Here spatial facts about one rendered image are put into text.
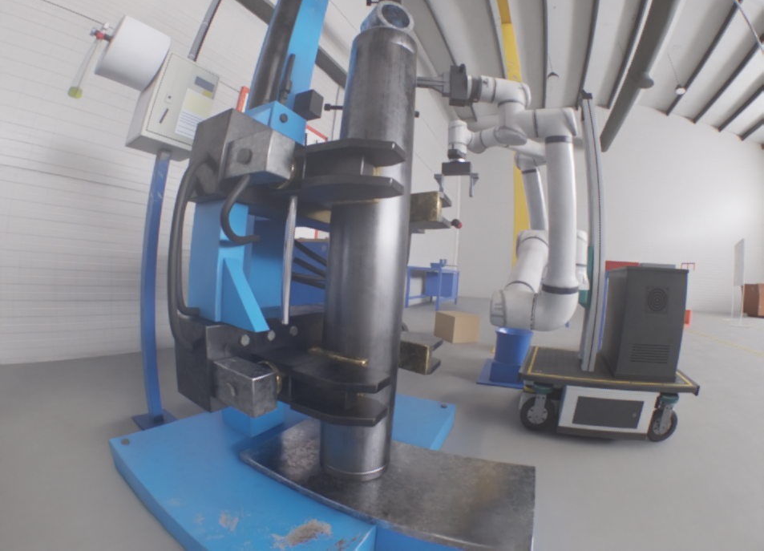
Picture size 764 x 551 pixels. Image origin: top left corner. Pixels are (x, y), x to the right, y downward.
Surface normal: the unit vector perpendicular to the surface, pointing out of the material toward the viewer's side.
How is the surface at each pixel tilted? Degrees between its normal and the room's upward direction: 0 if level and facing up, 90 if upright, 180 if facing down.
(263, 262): 90
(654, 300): 90
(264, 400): 90
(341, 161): 90
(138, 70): 146
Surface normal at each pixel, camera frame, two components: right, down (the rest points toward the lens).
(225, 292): -0.42, -0.04
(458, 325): 0.32, 0.00
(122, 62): 0.54, 0.79
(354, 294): -0.14, -0.03
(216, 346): 0.91, 0.06
